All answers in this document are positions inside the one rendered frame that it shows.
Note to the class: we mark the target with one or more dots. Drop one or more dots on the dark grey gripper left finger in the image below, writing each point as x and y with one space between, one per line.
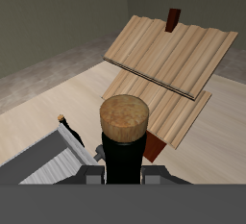
93 171

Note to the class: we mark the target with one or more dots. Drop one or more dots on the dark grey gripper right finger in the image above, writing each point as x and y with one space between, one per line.
153 171

